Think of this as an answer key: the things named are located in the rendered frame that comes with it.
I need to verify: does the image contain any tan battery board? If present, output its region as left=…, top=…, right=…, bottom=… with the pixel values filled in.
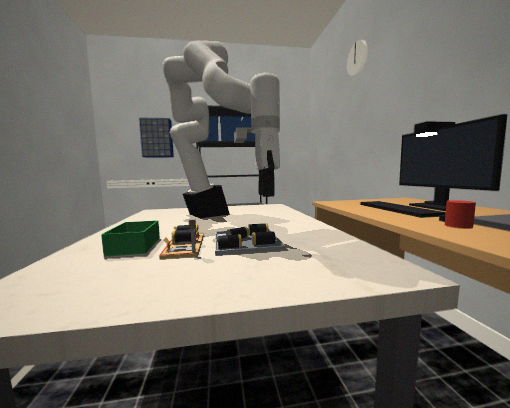
left=159, top=219, right=204, bottom=259

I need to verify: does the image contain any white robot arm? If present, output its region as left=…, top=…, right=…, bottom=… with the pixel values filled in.
left=163, top=41, right=280, bottom=194

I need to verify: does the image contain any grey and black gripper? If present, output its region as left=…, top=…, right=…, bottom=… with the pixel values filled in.
left=251, top=127, right=280, bottom=197

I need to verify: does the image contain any black battery with gold end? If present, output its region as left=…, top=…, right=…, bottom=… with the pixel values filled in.
left=226, top=226, right=249, bottom=239
left=176, top=224, right=198, bottom=235
left=252, top=231, right=276, bottom=245
left=172, top=229, right=191, bottom=243
left=218, top=234, right=242, bottom=249
left=248, top=223, right=269, bottom=235

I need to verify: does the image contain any green open-top box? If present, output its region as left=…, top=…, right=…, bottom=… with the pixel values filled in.
left=101, top=220, right=160, bottom=258

